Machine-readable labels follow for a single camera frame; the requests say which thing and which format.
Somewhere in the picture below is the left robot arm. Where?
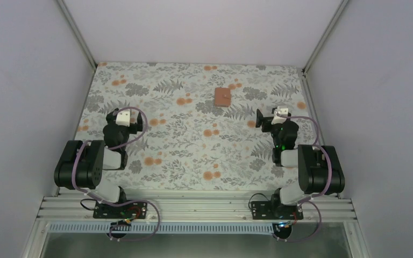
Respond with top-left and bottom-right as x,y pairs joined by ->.
54,106 -> 148,218

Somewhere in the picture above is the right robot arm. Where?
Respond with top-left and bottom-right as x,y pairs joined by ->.
255,106 -> 345,219

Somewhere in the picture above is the floral table mat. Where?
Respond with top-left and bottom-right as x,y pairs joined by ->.
76,62 -> 315,191

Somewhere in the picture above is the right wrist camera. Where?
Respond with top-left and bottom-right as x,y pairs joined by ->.
271,106 -> 290,125

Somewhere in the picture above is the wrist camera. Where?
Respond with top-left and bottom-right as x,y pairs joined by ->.
116,109 -> 131,127
271,106 -> 290,125

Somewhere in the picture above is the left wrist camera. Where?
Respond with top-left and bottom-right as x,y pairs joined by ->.
116,109 -> 131,127

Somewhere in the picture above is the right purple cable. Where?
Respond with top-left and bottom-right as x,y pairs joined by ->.
273,114 -> 332,243

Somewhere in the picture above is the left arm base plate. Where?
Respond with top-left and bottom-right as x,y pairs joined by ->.
93,202 -> 147,220

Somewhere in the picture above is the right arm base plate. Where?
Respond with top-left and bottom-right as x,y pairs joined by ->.
248,201 -> 304,220

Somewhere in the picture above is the aluminium rail frame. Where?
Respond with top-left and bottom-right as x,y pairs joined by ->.
37,189 -> 357,223

